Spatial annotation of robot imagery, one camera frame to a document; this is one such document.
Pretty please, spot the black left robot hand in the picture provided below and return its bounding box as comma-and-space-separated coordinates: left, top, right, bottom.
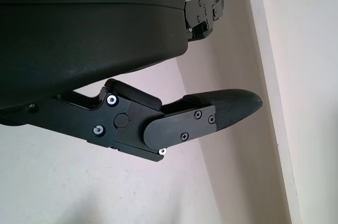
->
0, 0, 264, 163

